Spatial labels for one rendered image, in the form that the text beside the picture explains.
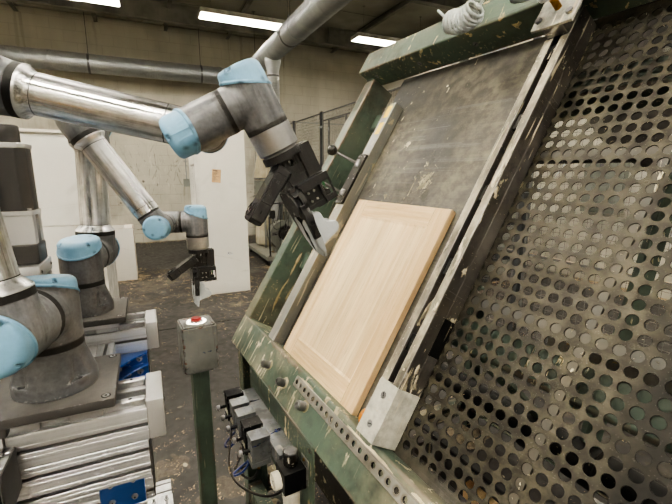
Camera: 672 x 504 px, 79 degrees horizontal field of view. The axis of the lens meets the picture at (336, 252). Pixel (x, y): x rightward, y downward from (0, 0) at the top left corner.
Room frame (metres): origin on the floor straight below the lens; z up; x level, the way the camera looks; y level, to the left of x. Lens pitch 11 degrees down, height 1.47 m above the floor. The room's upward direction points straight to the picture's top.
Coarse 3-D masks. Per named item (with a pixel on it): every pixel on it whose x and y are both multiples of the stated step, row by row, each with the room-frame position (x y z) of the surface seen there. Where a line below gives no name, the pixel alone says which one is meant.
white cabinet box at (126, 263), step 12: (120, 228) 5.41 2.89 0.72; (132, 228) 5.46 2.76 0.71; (120, 240) 5.39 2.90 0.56; (132, 240) 5.45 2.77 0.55; (120, 252) 5.39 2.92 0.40; (132, 252) 5.45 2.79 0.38; (120, 264) 5.38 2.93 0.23; (132, 264) 5.44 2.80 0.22; (120, 276) 5.37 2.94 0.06; (132, 276) 5.43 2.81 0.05
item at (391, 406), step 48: (576, 0) 0.98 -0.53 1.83; (576, 48) 1.00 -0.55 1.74; (528, 96) 0.99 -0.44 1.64; (528, 144) 0.93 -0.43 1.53; (480, 192) 0.92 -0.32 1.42; (480, 240) 0.87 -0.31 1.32; (432, 288) 0.86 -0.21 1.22; (432, 336) 0.81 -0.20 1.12; (384, 384) 0.80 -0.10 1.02; (384, 432) 0.75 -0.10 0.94
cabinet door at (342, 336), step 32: (352, 224) 1.36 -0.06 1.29; (384, 224) 1.22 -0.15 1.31; (416, 224) 1.10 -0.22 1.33; (448, 224) 1.03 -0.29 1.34; (352, 256) 1.26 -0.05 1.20; (384, 256) 1.13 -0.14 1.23; (416, 256) 1.03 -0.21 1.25; (320, 288) 1.29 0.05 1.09; (352, 288) 1.16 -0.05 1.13; (384, 288) 1.06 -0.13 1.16; (416, 288) 0.98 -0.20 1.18; (320, 320) 1.20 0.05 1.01; (352, 320) 1.08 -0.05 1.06; (384, 320) 0.98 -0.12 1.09; (288, 352) 1.23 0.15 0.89; (320, 352) 1.11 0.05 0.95; (352, 352) 1.01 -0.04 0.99; (384, 352) 0.93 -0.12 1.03; (352, 384) 0.94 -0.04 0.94
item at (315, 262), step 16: (384, 112) 1.57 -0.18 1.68; (400, 112) 1.55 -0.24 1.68; (384, 128) 1.52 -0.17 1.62; (368, 144) 1.53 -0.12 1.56; (384, 144) 1.52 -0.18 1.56; (368, 160) 1.48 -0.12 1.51; (368, 176) 1.48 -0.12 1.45; (352, 192) 1.45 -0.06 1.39; (336, 208) 1.46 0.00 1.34; (320, 256) 1.39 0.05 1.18; (304, 272) 1.39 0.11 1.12; (304, 288) 1.36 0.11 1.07; (288, 304) 1.35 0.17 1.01; (288, 320) 1.33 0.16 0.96; (272, 336) 1.32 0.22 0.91
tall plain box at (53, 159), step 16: (32, 144) 2.86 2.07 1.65; (48, 144) 2.89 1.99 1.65; (64, 144) 2.93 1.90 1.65; (32, 160) 2.85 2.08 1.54; (48, 160) 2.89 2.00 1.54; (64, 160) 2.93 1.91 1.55; (48, 176) 2.88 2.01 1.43; (64, 176) 2.92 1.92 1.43; (48, 192) 2.88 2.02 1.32; (64, 192) 2.92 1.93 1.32; (48, 208) 2.87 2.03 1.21; (64, 208) 2.91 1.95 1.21; (48, 224) 2.87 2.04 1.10; (64, 224) 2.91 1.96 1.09; (48, 240) 2.86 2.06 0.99; (112, 272) 3.39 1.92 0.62; (112, 288) 3.25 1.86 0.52
